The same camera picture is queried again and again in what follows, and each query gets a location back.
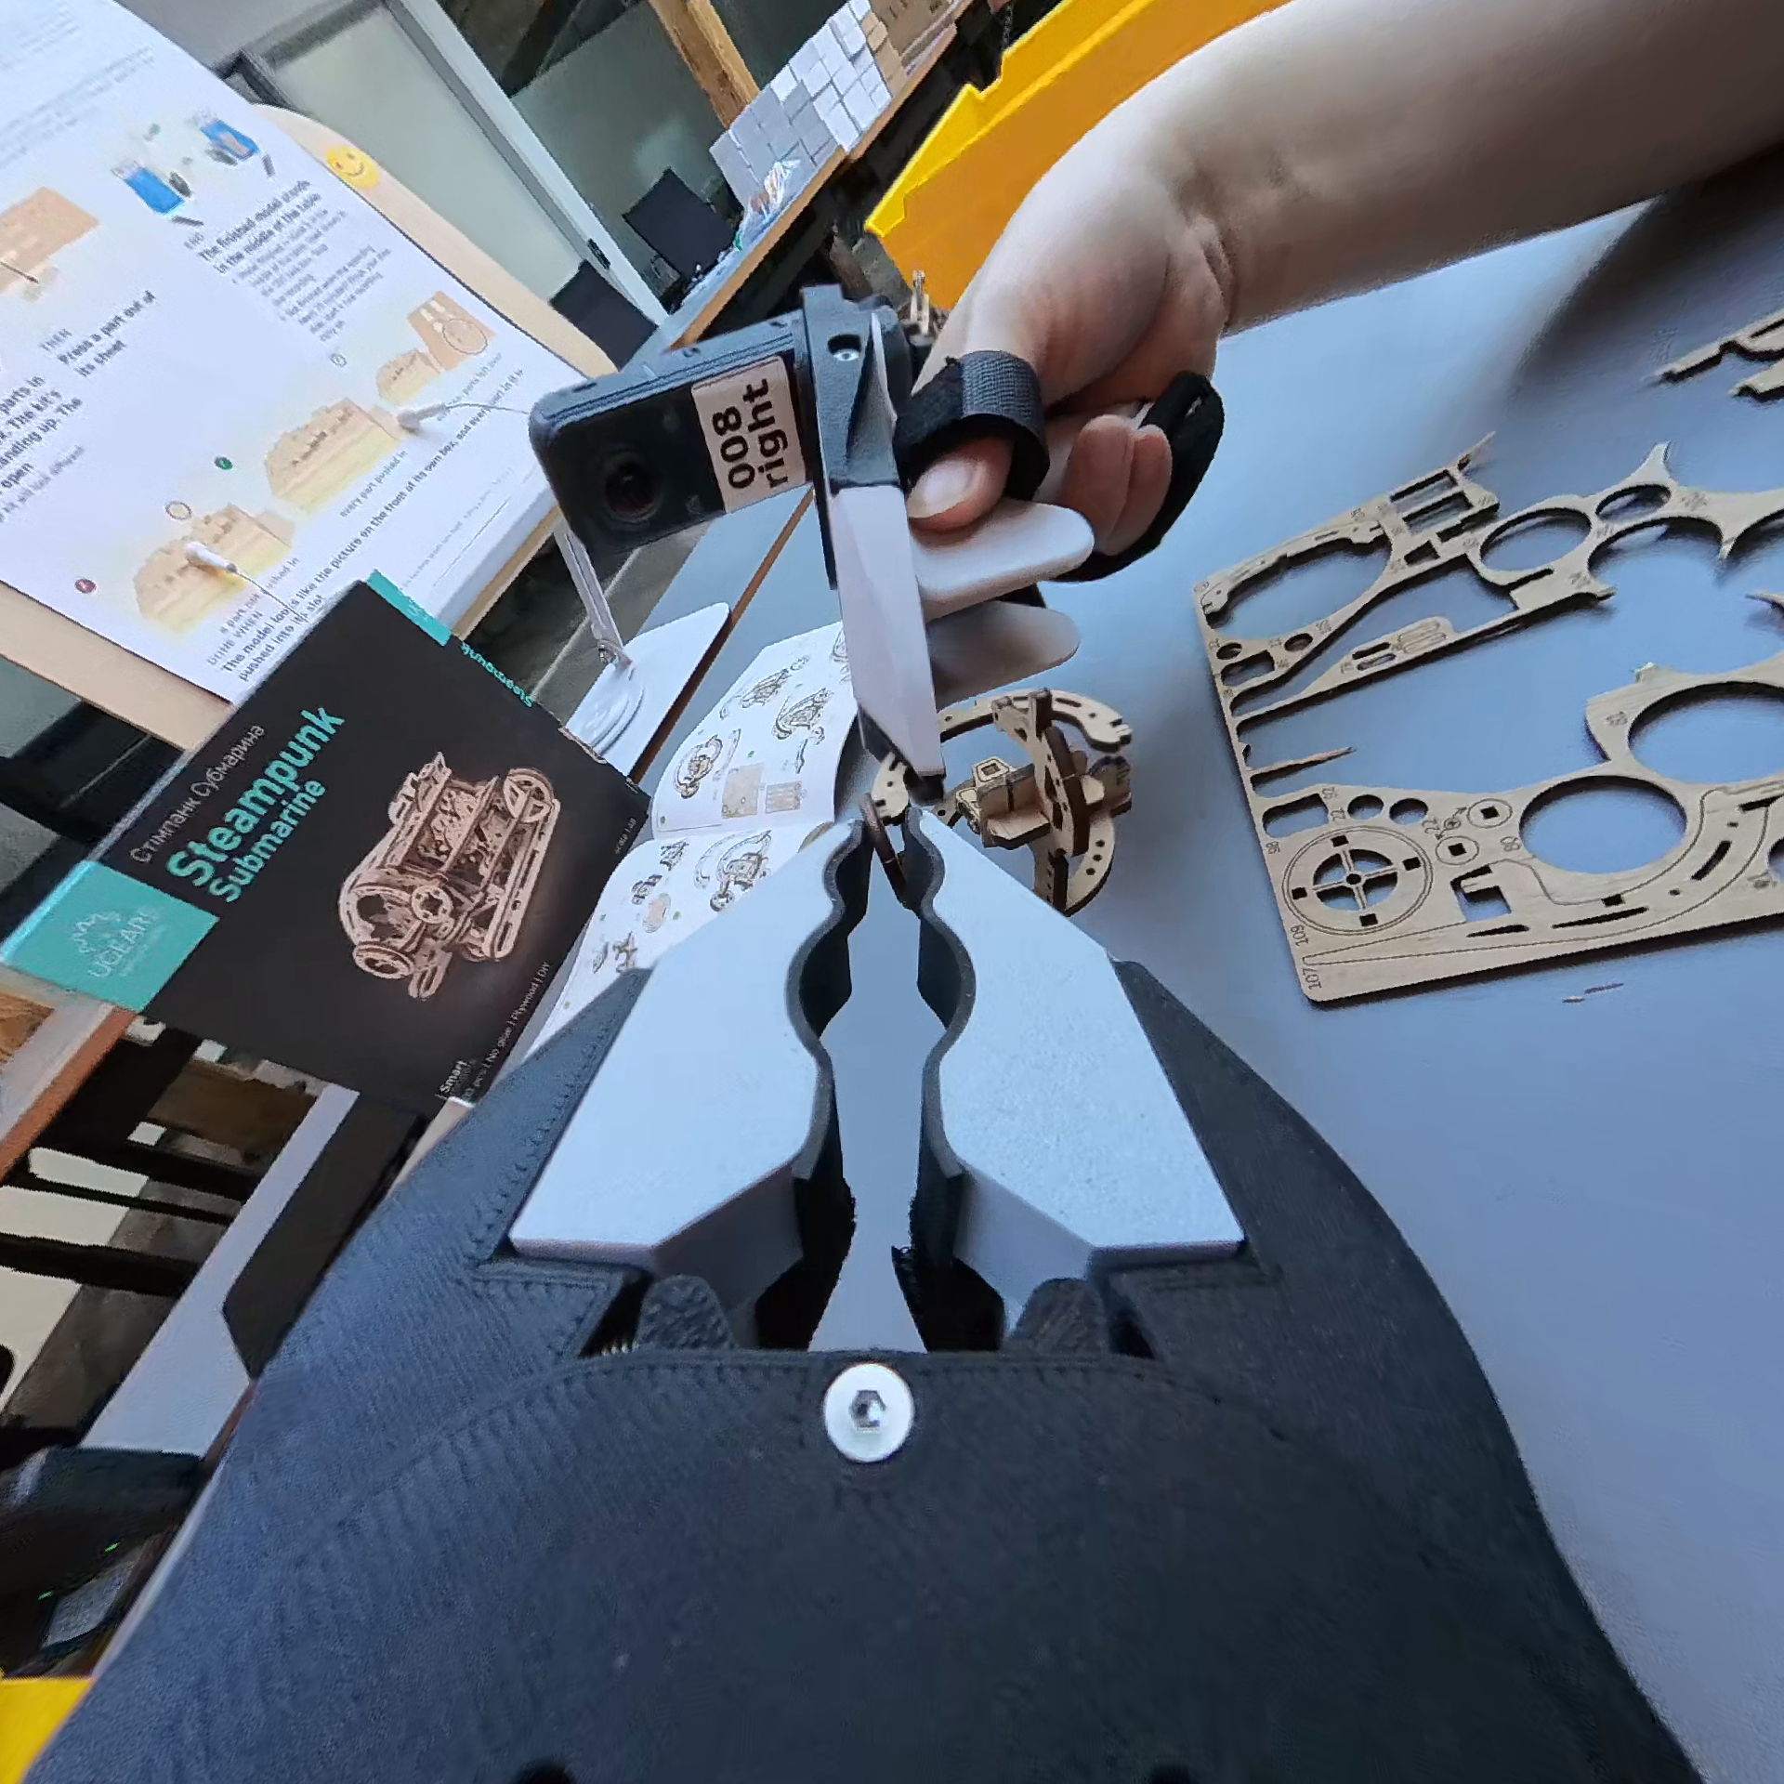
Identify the stack of small white boxes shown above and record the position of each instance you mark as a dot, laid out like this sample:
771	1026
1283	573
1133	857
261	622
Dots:
796	114

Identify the white instruction booklet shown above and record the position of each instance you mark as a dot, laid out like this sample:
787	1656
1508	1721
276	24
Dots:
695	783

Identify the wooden workbench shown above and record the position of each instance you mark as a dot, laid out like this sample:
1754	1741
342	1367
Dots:
780	240

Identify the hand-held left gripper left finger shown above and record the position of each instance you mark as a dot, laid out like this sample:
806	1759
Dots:
656	1113

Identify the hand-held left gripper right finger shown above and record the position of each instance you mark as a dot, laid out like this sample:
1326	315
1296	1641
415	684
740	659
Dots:
1085	1113

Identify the curved wooden arc part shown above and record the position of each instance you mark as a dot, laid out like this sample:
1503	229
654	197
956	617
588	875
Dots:
888	845

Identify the wooden robot figure model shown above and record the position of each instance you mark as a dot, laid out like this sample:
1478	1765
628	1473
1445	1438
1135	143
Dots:
1045	797

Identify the yellow object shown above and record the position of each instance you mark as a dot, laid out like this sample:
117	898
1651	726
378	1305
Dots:
44	1739

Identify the black device with green light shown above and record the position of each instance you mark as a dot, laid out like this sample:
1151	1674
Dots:
84	1550

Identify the wooden display board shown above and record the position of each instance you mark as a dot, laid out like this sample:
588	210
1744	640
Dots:
519	294

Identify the white printed instruction poster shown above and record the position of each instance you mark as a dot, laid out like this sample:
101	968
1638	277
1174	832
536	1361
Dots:
207	348

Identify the black chair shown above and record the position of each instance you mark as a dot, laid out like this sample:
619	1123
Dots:
656	229

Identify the person's right hand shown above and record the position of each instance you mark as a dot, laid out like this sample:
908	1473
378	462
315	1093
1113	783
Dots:
1100	281

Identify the black printed box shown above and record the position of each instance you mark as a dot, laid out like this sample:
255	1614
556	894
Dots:
347	695

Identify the yellow smiley sticker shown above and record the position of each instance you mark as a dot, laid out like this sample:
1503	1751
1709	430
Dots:
347	157

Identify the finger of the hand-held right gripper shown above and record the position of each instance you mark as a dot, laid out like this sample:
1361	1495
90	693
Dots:
879	631

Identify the white metal stand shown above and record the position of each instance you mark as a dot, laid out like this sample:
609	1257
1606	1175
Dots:
656	671

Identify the plywood parts sheet with cutouts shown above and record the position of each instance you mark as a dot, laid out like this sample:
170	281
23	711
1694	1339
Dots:
1398	960

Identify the yellow plastic crate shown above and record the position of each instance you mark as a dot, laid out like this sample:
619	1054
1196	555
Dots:
974	143

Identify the person's right forearm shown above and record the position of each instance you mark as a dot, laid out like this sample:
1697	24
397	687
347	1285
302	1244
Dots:
1464	143

